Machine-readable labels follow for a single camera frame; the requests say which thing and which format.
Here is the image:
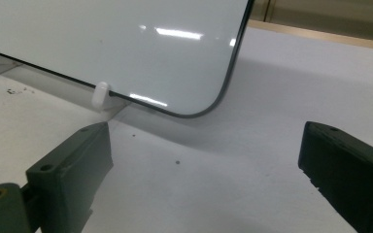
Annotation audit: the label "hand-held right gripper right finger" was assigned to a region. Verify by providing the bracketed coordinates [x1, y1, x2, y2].
[297, 120, 373, 233]

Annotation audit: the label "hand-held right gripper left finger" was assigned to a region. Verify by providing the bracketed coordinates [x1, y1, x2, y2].
[25, 121, 115, 233]

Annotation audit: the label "dark crumbs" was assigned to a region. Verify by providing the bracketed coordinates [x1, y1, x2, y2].
[6, 86, 36, 96]

